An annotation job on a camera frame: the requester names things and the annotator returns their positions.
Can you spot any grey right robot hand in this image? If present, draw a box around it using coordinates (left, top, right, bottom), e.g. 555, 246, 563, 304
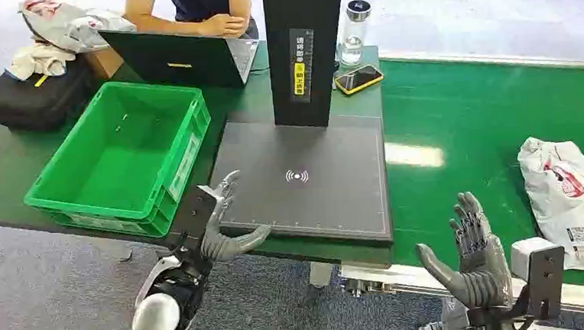
412, 189, 515, 315

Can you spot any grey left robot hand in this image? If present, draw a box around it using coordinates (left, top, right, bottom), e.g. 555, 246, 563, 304
195, 167, 274, 264

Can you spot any grey plastic parcel red print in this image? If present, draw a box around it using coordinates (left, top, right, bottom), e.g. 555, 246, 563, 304
515, 134, 584, 277

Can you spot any white table leg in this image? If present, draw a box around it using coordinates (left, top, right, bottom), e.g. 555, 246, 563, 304
307, 260, 336, 290

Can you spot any green plastic crate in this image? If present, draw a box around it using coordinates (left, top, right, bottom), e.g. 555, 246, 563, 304
16, 75, 219, 248

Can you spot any green conveyor belt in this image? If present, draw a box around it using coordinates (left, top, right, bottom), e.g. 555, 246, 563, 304
378, 45, 584, 306

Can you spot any black laptop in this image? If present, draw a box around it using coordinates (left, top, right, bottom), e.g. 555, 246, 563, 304
98, 20, 263, 99

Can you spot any black scanner column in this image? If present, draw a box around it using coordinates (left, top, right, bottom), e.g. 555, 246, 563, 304
262, 0, 353, 132

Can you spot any phone in yellow case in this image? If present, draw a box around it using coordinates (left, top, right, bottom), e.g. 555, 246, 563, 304
333, 63, 386, 97

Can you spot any brown cardboard box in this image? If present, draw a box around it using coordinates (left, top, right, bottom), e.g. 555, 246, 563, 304
83, 45, 127, 82

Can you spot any black bag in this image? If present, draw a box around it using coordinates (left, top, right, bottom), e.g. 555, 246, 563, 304
0, 57, 99, 135

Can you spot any person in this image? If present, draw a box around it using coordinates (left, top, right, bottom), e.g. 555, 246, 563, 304
123, 0, 261, 47

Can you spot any clear water bottle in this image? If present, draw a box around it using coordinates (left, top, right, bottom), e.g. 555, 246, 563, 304
334, 0, 375, 70

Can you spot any white cloth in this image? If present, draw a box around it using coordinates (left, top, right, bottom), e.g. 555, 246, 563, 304
5, 39, 79, 84

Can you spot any crumpled grey parcel bag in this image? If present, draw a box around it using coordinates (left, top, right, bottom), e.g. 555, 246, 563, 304
17, 0, 139, 58

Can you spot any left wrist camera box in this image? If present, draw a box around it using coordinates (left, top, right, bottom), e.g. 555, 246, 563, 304
170, 183, 223, 254

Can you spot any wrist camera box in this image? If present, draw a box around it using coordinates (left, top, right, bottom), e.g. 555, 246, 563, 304
508, 235, 569, 323
170, 183, 223, 254

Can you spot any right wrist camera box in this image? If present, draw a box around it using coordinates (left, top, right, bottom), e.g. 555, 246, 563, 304
508, 235, 569, 323

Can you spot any dark scanner base plate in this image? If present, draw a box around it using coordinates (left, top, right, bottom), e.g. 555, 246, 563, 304
206, 111, 394, 254

